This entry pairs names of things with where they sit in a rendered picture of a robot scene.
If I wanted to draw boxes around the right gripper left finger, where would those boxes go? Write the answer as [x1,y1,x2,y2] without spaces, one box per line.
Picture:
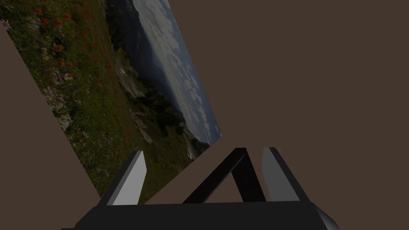
[97,150,147,206]

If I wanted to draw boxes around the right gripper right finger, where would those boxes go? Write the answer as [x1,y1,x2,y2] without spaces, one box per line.
[261,147,311,202]

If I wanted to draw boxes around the black angled bar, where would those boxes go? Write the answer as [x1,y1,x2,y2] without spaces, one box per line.
[182,147,267,204]

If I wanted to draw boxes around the landscape picture with red flowers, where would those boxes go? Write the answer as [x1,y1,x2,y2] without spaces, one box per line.
[0,0,223,205]

